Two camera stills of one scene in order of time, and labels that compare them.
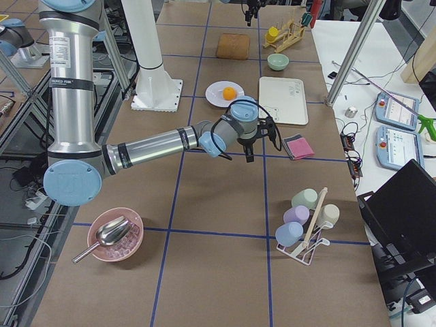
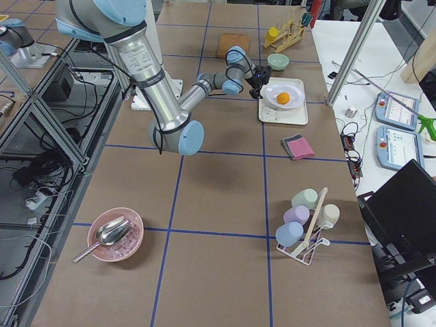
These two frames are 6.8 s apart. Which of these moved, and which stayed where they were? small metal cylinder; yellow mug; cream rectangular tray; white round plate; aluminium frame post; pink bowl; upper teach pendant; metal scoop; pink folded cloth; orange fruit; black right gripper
Moved: black right gripper; orange fruit; white round plate
Stayed: aluminium frame post; pink folded cloth; small metal cylinder; upper teach pendant; cream rectangular tray; pink bowl; yellow mug; metal scoop
